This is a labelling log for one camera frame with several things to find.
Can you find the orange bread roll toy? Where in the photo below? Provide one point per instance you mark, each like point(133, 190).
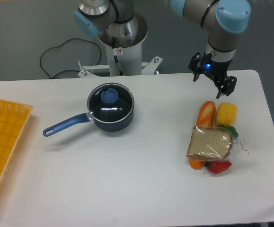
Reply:
point(206, 114)

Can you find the red bell pepper toy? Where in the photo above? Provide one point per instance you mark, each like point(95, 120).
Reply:
point(217, 167)

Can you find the dark blue saucepan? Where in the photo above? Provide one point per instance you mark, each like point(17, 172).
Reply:
point(87, 117)

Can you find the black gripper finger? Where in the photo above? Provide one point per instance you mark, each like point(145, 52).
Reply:
point(196, 66)
point(226, 86)

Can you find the yellow bell pepper toy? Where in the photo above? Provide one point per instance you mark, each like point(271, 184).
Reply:
point(226, 114)

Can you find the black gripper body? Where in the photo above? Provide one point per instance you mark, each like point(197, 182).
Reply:
point(216, 71)

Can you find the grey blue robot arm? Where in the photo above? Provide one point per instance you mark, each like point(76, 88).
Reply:
point(225, 20)

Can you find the small orange toy vegetable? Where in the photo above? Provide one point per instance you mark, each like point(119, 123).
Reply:
point(196, 164)

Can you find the glass lid blue knob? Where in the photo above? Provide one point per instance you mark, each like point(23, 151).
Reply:
point(110, 102)

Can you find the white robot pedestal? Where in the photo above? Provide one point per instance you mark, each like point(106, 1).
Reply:
point(123, 44)

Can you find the bagged sliced bread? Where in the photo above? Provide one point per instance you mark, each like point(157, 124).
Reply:
point(215, 144)

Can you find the green bell pepper toy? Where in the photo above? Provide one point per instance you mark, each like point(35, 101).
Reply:
point(232, 130)

